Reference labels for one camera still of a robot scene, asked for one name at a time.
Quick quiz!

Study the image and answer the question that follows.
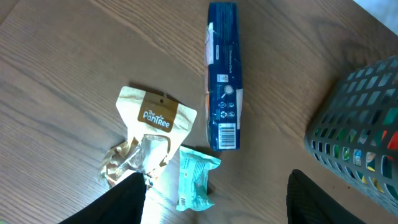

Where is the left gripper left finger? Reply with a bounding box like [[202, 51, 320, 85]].
[[62, 173, 146, 224]]

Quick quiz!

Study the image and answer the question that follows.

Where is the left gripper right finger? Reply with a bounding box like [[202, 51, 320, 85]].
[[286, 169, 363, 224]]

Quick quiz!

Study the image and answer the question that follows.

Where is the grey plastic basket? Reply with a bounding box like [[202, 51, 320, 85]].
[[304, 56, 397, 215]]

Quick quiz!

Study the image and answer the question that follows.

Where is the green Nescafe coffee bag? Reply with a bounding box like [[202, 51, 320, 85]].
[[305, 108, 397, 204]]

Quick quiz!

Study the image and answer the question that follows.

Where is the blue rectangular carton box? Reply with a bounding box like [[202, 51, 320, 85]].
[[205, 2, 243, 151]]

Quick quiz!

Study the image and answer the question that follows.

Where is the small teal snack packet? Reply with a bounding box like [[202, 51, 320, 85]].
[[176, 146, 221, 212]]

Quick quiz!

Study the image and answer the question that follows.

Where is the beige PanTree snack pouch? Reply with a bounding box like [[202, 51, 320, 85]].
[[100, 86, 197, 189]]

